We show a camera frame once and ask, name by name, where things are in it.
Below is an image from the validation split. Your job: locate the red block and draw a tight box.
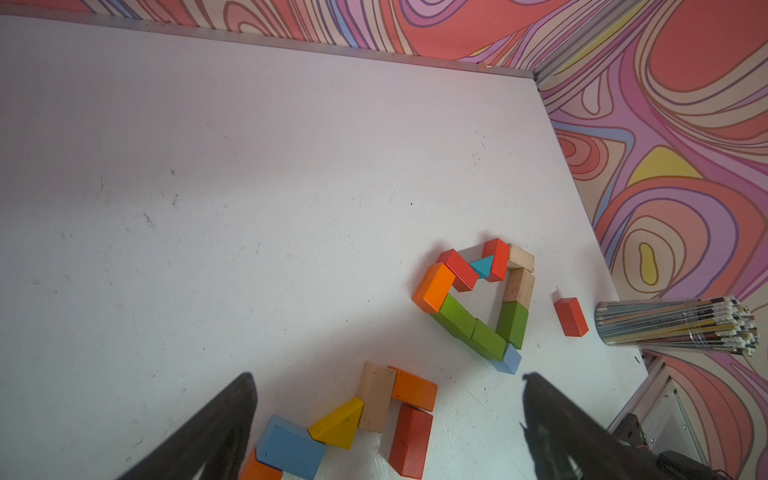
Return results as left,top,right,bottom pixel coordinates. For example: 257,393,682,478
553,297,589,337
482,238,510,282
388,404,433,479
438,249,479,292

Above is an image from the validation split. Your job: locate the light blue cube block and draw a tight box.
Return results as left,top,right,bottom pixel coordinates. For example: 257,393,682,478
491,343,522,375

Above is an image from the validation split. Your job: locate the green block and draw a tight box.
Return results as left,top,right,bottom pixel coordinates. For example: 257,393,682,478
496,301,529,350
431,294,477,341
462,319,507,361

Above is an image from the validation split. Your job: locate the light blue long block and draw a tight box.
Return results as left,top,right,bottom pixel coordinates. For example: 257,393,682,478
255,415,327,480

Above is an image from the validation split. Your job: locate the orange block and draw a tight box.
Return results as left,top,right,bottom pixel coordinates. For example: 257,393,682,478
238,450,283,480
389,366,438,412
412,262,456,314

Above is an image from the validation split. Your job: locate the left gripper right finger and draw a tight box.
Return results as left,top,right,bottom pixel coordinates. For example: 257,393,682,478
523,373,666,479

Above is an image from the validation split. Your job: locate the teal triangle block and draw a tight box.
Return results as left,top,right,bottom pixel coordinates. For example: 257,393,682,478
470,256,494,279

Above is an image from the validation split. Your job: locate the cup of pencils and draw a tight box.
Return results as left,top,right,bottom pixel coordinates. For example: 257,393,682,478
594,296,760,356

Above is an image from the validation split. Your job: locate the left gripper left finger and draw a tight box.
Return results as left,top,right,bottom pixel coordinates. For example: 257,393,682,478
121,372,258,479

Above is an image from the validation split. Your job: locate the yellow triangle block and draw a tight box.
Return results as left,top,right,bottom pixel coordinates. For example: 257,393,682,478
308,397,364,450

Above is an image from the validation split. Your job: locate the natural wood block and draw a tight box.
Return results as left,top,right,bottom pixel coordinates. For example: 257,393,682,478
357,361,397,434
507,243,535,273
502,268,535,310

